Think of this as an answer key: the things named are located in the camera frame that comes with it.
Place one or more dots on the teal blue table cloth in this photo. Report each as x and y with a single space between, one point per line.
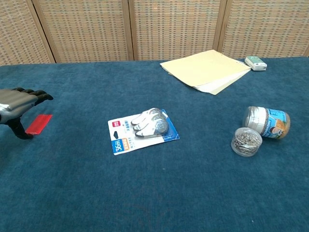
154 169

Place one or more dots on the correction tape blister pack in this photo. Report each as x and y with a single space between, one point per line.
142 131

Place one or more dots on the clear paper clip tub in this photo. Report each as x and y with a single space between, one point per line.
246 142

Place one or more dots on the woven rattan folding screen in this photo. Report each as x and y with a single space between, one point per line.
154 29

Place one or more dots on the red rectangular block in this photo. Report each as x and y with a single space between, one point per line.
39 123

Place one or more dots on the small green white packet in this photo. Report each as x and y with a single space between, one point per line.
255 63

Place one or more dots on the clear jar with blue label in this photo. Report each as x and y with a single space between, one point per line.
268 122

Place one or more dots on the cream loose-leaf paper stack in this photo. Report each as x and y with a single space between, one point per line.
205 71

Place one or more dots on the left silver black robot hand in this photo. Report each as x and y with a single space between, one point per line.
14 102

